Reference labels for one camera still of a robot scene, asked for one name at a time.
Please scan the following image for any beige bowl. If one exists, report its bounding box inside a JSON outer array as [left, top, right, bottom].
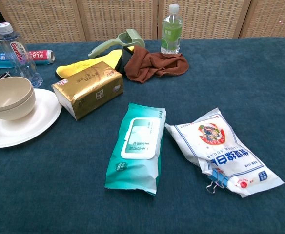
[[0, 76, 34, 110], [0, 89, 37, 121]]

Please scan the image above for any brown crumpled cloth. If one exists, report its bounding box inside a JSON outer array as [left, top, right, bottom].
[[124, 45, 189, 84]]

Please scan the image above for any teal wet wipes pack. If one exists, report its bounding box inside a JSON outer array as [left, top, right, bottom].
[[104, 102, 167, 196]]

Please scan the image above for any gold tissue pack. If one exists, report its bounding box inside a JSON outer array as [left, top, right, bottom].
[[51, 61, 124, 121]]

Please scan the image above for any yellow black sponge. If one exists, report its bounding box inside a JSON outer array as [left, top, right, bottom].
[[118, 45, 136, 74]]

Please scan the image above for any green lint roller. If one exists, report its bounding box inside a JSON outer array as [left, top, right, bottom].
[[87, 28, 145, 59]]

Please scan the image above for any green label drink bottle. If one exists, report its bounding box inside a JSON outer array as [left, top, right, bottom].
[[160, 3, 184, 55]]

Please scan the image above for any yellow microfibre cloth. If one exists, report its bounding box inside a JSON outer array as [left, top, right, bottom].
[[56, 48, 135, 80]]

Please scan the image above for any white sugar bag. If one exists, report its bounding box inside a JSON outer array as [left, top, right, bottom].
[[164, 107, 285, 198]]

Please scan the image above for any blue binder clip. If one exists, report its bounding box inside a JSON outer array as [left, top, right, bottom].
[[206, 168, 229, 195]]

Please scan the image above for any woven folding screen panel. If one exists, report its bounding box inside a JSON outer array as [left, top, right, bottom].
[[0, 0, 87, 44], [76, 0, 159, 42], [157, 0, 252, 40], [240, 0, 285, 39]]

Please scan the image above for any blue carpet table cover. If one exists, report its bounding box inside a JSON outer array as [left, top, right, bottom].
[[0, 38, 285, 234]]

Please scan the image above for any plastic wrap roll box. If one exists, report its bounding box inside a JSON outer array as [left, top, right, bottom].
[[0, 49, 55, 69]]

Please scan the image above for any white round plate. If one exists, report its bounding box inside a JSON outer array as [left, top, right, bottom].
[[0, 88, 62, 149]]

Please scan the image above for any clear Ganten water bottle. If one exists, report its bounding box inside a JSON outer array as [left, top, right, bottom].
[[0, 22, 44, 89]]

